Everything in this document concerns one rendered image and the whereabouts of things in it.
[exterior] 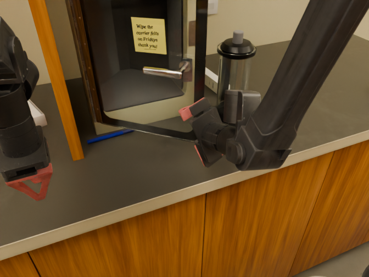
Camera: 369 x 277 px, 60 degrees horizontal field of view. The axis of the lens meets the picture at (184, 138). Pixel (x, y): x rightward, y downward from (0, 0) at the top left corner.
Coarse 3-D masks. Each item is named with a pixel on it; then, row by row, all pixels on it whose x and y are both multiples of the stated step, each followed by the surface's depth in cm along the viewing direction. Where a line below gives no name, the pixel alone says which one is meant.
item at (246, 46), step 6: (234, 30) 86; (240, 30) 86; (234, 36) 86; (240, 36) 85; (228, 42) 88; (234, 42) 87; (240, 42) 87; (246, 42) 88; (222, 48) 87; (228, 48) 86; (234, 48) 85; (240, 48) 85; (246, 48) 85; (252, 48) 87
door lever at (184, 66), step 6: (144, 66) 70; (180, 66) 71; (186, 66) 70; (144, 72) 69; (150, 72) 69; (156, 72) 68; (162, 72) 68; (168, 72) 67; (174, 72) 67; (180, 72) 67; (180, 78) 67
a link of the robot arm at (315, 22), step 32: (320, 0) 36; (352, 0) 34; (320, 32) 36; (352, 32) 37; (288, 64) 42; (320, 64) 39; (288, 96) 42; (256, 128) 48; (288, 128) 46; (256, 160) 50
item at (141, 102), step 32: (96, 0) 68; (128, 0) 66; (160, 0) 64; (192, 0) 62; (96, 32) 73; (128, 32) 71; (192, 32) 66; (96, 64) 78; (128, 64) 75; (160, 64) 73; (192, 64) 70; (128, 96) 81; (160, 96) 78; (192, 96) 75; (128, 128) 88; (160, 128) 84
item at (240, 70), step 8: (224, 64) 89; (232, 64) 87; (240, 64) 87; (248, 64) 88; (224, 72) 90; (232, 72) 88; (240, 72) 88; (248, 72) 90; (224, 80) 91; (232, 80) 90; (240, 80) 90; (248, 80) 92; (224, 88) 93; (232, 88) 91; (240, 88) 92; (224, 96) 94; (216, 104) 99
